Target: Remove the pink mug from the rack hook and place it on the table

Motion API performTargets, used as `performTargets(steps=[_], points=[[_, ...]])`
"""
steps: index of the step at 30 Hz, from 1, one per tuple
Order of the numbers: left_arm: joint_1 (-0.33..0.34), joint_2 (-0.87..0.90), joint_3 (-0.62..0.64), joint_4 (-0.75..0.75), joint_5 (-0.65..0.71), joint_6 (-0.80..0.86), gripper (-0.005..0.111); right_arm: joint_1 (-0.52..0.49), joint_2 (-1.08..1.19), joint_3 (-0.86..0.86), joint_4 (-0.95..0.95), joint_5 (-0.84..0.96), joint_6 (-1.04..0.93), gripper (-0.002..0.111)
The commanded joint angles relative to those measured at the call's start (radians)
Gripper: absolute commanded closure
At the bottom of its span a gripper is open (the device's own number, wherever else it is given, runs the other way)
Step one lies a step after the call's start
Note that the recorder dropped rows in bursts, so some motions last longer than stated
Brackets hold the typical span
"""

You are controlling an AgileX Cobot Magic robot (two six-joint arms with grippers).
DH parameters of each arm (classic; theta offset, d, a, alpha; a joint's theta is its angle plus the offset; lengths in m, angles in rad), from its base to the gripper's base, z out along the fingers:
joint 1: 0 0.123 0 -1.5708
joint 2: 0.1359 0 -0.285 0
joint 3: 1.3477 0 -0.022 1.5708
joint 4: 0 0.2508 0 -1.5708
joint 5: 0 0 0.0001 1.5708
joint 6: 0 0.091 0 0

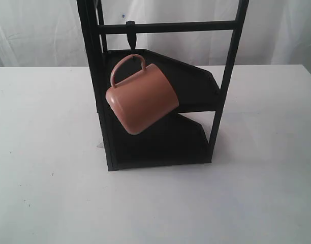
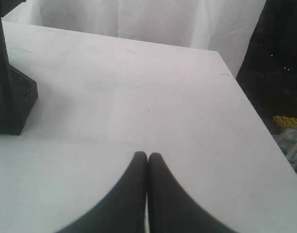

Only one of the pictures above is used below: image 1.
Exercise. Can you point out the terracotta pink ceramic mug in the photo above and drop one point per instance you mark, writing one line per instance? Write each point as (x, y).
(141, 99)

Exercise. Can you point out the black two-tier metal rack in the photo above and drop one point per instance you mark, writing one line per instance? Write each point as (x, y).
(186, 135)

